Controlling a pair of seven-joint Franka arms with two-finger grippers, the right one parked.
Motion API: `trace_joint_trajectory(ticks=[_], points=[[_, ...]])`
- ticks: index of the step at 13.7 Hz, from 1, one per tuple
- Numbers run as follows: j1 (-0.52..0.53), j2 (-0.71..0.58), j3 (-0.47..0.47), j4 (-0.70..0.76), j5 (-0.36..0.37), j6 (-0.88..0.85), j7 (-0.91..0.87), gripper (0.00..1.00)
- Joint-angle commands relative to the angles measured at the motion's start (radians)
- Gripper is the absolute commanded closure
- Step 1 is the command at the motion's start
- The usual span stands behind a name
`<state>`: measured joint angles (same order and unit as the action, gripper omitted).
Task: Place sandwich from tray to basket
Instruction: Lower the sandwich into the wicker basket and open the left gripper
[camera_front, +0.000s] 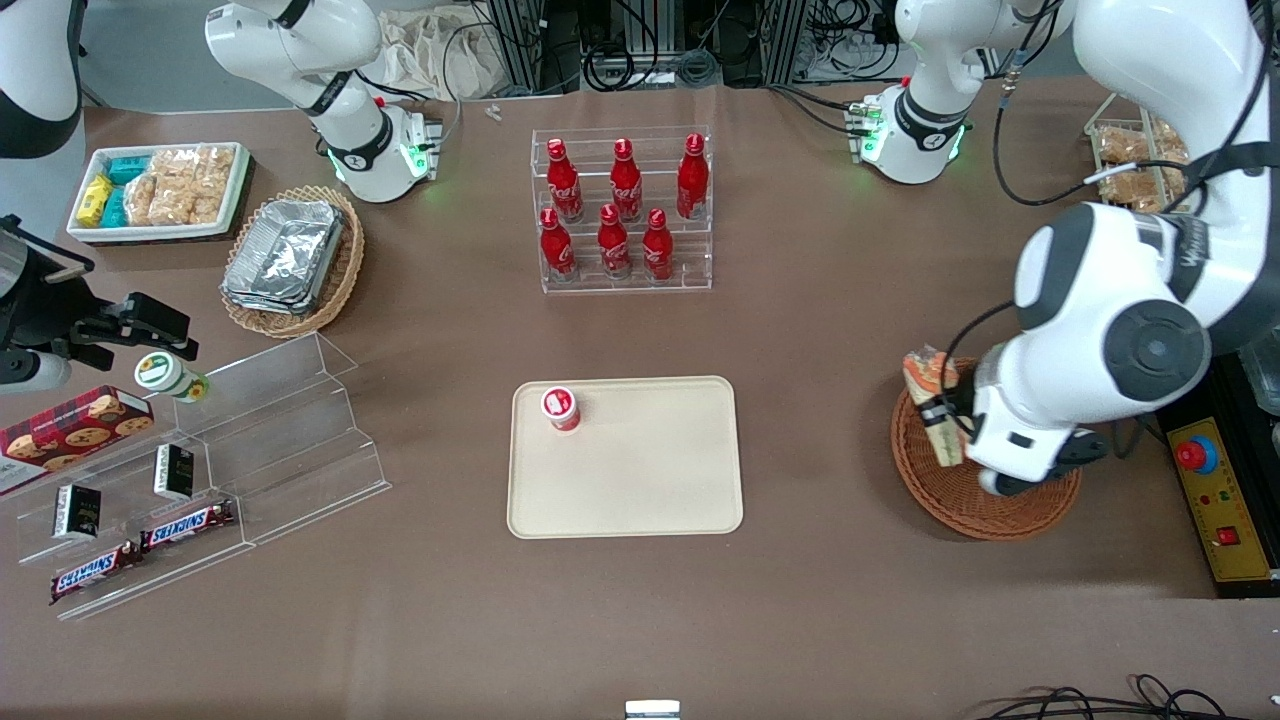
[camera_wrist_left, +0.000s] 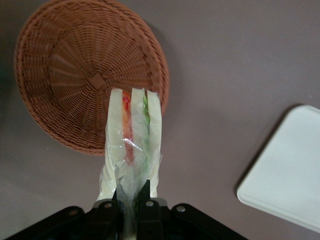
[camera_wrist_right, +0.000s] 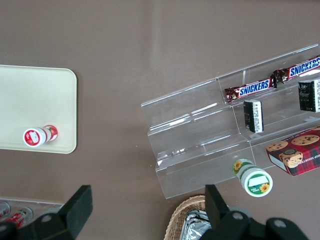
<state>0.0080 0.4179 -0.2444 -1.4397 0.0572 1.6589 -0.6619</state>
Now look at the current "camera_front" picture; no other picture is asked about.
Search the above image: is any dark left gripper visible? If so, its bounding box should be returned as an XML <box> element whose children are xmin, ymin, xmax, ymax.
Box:
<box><xmin>921</xmin><ymin>396</ymin><xmax>1108</xmax><ymax>494</ymax></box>

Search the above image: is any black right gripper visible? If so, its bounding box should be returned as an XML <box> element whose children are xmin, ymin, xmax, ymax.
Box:
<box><xmin>0</xmin><ymin>215</ymin><xmax>200</xmax><ymax>362</ymax></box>

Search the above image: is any triangle sandwich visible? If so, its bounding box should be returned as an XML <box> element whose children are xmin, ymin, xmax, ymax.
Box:
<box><xmin>903</xmin><ymin>346</ymin><xmax>967</xmax><ymax>469</ymax></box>

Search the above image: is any round brown wicker basket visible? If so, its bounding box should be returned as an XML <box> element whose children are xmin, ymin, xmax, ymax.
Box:
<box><xmin>890</xmin><ymin>360</ymin><xmax>1083</xmax><ymax>542</ymax></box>

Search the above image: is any white rectangular snack tray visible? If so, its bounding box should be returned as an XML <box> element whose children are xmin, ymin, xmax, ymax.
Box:
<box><xmin>66</xmin><ymin>142</ymin><xmax>251</xmax><ymax>244</ymax></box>

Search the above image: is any oval tan wicker basket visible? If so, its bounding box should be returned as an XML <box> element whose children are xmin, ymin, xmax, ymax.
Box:
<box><xmin>219</xmin><ymin>185</ymin><xmax>365</xmax><ymax>339</ymax></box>

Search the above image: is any aluminium foil tray stack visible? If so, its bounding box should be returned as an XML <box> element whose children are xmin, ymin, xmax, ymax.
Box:
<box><xmin>221</xmin><ymin>198</ymin><xmax>347</xmax><ymax>317</ymax></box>

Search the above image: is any beige plastic serving tray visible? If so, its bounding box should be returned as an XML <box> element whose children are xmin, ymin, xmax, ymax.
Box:
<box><xmin>507</xmin><ymin>376</ymin><xmax>744</xmax><ymax>540</ymax></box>

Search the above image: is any green and white cup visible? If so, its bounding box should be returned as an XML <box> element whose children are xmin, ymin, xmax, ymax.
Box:
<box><xmin>134</xmin><ymin>351</ymin><xmax>211</xmax><ymax>405</ymax></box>

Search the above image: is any red tartan cookie box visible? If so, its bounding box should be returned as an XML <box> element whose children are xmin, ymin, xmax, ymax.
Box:
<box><xmin>0</xmin><ymin>385</ymin><xmax>156</xmax><ymax>498</ymax></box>

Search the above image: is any clear rice cracker bag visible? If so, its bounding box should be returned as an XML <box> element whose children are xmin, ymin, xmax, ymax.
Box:
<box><xmin>124</xmin><ymin>172</ymin><xmax>162</xmax><ymax>227</ymax></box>
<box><xmin>150</xmin><ymin>148</ymin><xmax>202</xmax><ymax>226</ymax></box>
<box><xmin>190</xmin><ymin>146</ymin><xmax>237</xmax><ymax>225</ymax></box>

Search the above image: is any small black box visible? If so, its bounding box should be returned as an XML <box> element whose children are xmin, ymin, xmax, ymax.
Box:
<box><xmin>52</xmin><ymin>484</ymin><xmax>102</xmax><ymax>542</ymax></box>
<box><xmin>153</xmin><ymin>444</ymin><xmax>195</xmax><ymax>501</ymax></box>

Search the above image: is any yellow snack packet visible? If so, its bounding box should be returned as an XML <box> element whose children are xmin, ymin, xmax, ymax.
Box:
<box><xmin>77</xmin><ymin>174</ymin><xmax>115</xmax><ymax>229</ymax></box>

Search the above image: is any clear acrylic step shelf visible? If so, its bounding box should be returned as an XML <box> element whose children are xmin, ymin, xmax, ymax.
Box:
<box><xmin>0</xmin><ymin>332</ymin><xmax>393</xmax><ymax>623</ymax></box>

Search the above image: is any Snickers chocolate bar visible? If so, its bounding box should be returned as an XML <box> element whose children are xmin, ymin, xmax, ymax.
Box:
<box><xmin>139</xmin><ymin>500</ymin><xmax>237</xmax><ymax>554</ymax></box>
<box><xmin>50</xmin><ymin>541</ymin><xmax>143</xmax><ymax>605</ymax></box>

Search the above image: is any black machine housing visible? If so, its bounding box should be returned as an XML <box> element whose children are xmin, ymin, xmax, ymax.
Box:
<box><xmin>1150</xmin><ymin>345</ymin><xmax>1280</xmax><ymax>601</ymax></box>

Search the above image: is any brown cracker bag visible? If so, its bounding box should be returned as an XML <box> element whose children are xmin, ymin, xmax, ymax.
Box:
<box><xmin>1098</xmin><ymin>124</ymin><xmax>1153</xmax><ymax>167</ymax></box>
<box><xmin>1098</xmin><ymin>170</ymin><xmax>1167</xmax><ymax>213</ymax></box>

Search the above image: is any clear acrylic bottle rack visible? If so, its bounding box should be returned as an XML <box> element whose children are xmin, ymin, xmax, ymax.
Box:
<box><xmin>530</xmin><ymin>126</ymin><xmax>714</xmax><ymax>295</ymax></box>

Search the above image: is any yellow emergency stop box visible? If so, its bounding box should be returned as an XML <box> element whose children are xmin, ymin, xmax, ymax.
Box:
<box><xmin>1167</xmin><ymin>417</ymin><xmax>1273</xmax><ymax>583</ymax></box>

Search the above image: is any steel rectangular pan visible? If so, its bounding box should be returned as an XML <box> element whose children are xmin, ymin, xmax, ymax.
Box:
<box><xmin>1245</xmin><ymin>345</ymin><xmax>1280</xmax><ymax>414</ymax></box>

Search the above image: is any red cola bottle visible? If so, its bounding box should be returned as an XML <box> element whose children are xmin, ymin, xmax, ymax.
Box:
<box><xmin>642</xmin><ymin>207</ymin><xmax>675</xmax><ymax>282</ymax></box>
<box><xmin>539</xmin><ymin>207</ymin><xmax>578</xmax><ymax>283</ymax></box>
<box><xmin>597</xmin><ymin>204</ymin><xmax>633</xmax><ymax>280</ymax></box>
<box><xmin>609</xmin><ymin>138</ymin><xmax>644</xmax><ymax>223</ymax></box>
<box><xmin>545</xmin><ymin>138</ymin><xmax>585</xmax><ymax>223</ymax></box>
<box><xmin>676</xmin><ymin>133</ymin><xmax>710</xmax><ymax>221</ymax></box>

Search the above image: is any red cup with white lid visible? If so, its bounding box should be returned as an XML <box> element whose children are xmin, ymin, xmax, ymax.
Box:
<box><xmin>541</xmin><ymin>386</ymin><xmax>583</xmax><ymax>433</ymax></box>

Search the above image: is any beige cloth bag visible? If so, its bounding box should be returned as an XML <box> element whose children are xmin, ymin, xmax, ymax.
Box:
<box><xmin>375</xmin><ymin>10</ymin><xmax>501</xmax><ymax>101</ymax></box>

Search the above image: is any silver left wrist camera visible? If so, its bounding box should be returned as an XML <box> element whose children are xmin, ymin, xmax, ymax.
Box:
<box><xmin>975</xmin><ymin>464</ymin><xmax>1033</xmax><ymax>499</ymax></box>

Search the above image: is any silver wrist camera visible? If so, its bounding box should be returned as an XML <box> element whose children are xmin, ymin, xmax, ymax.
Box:
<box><xmin>975</xmin><ymin>464</ymin><xmax>1033</xmax><ymax>499</ymax></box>
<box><xmin>0</xmin><ymin>350</ymin><xmax>72</xmax><ymax>394</ymax></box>

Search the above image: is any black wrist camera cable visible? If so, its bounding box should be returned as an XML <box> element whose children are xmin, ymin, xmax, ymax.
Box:
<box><xmin>938</xmin><ymin>20</ymin><xmax>1251</xmax><ymax>443</ymax></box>

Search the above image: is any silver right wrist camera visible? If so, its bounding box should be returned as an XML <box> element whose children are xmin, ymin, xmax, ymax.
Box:
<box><xmin>0</xmin><ymin>350</ymin><xmax>72</xmax><ymax>394</ymax></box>

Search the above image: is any black floor cable bundle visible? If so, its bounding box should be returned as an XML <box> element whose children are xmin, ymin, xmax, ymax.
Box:
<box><xmin>985</xmin><ymin>675</ymin><xmax>1280</xmax><ymax>720</ymax></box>

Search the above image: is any black arm base cable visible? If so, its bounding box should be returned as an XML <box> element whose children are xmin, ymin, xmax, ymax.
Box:
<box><xmin>768</xmin><ymin>84</ymin><xmax>863</xmax><ymax>137</ymax></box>

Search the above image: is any black coiled cable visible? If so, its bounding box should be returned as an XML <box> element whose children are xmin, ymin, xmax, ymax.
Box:
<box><xmin>583</xmin><ymin>42</ymin><xmax>663</xmax><ymax>93</ymax></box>

